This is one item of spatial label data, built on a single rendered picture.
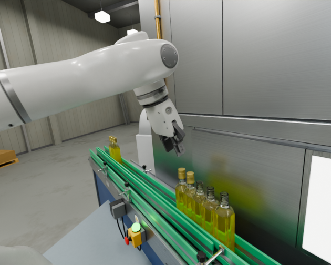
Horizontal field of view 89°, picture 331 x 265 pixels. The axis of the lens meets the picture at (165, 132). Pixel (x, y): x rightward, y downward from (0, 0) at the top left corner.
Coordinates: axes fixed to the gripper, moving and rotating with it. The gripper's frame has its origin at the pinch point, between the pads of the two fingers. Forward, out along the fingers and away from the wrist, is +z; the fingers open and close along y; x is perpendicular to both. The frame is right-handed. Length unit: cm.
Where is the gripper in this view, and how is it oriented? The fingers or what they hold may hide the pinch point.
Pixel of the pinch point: (174, 146)
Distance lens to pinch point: 52.2
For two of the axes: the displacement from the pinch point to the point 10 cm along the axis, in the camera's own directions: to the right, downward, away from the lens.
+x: -7.4, 5.1, -4.4
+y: -5.7, -1.3, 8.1
